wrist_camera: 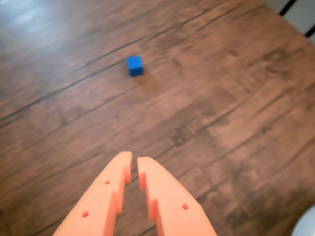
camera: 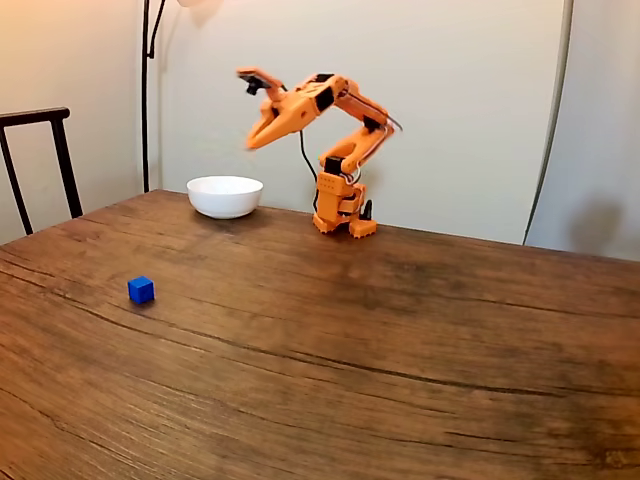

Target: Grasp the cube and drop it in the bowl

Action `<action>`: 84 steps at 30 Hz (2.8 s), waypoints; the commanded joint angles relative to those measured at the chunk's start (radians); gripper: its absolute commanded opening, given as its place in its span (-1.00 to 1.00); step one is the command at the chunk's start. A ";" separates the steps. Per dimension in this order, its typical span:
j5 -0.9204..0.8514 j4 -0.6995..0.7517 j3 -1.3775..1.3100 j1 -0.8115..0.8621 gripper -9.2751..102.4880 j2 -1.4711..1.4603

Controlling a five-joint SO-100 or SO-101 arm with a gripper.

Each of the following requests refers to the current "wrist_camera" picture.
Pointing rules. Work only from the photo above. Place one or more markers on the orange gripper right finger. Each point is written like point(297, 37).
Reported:
point(172, 209)

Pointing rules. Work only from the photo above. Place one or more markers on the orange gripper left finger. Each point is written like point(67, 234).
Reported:
point(98, 201)

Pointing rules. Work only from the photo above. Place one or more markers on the small blue cube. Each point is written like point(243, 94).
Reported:
point(135, 66)

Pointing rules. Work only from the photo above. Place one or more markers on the white ceramic bowl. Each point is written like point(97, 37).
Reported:
point(306, 225)

